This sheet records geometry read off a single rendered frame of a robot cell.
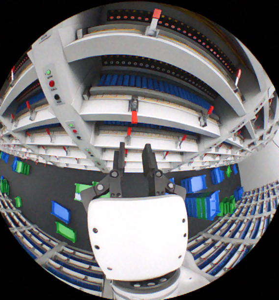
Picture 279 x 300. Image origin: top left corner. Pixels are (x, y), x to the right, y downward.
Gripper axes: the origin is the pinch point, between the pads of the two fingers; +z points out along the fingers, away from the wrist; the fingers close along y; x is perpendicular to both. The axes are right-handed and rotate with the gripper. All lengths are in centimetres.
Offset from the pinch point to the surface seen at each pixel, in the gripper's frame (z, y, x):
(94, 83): 26.7, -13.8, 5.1
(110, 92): 20.5, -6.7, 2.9
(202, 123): 15.6, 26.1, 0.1
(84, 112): 15.7, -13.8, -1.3
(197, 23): 26, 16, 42
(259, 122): 17, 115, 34
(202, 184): 5, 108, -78
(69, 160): 30, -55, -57
